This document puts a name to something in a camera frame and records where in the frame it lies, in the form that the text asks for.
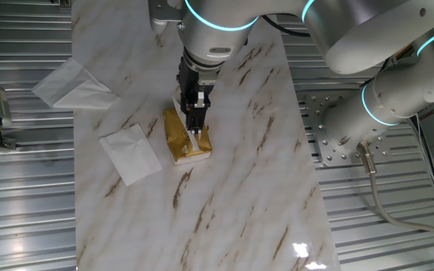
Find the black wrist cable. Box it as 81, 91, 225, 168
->
261, 14, 312, 38

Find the gold tissue pack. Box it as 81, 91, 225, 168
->
163, 108, 213, 166

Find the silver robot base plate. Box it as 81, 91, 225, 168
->
303, 92, 399, 167

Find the marble pattern mat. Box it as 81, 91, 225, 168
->
70, 0, 341, 271

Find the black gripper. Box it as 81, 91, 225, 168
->
176, 56, 219, 141

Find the large unfolded white napkin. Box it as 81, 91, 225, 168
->
31, 56, 121, 111

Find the grey base cable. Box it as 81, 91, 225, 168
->
355, 141, 434, 246

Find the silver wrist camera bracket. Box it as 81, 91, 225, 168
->
148, 0, 185, 34

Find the small folded white napkin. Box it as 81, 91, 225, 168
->
99, 123, 163, 187

